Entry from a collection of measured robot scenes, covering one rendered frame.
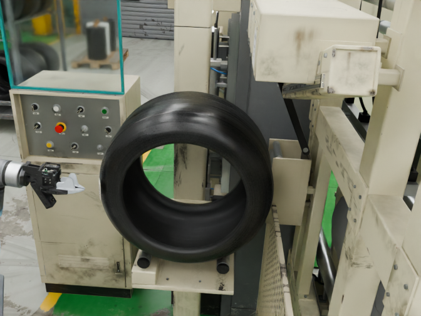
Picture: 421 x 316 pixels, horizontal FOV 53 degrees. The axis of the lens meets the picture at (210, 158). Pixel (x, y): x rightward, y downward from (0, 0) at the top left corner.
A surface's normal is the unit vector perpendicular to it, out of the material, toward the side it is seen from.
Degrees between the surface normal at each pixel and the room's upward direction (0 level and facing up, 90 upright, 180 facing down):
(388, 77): 90
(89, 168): 90
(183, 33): 90
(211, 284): 0
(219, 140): 81
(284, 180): 90
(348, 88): 72
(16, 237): 0
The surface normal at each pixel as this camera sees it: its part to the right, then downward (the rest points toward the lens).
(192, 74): -0.06, 0.43
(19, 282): 0.04, -0.90
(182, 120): -0.04, -0.38
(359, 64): -0.04, 0.13
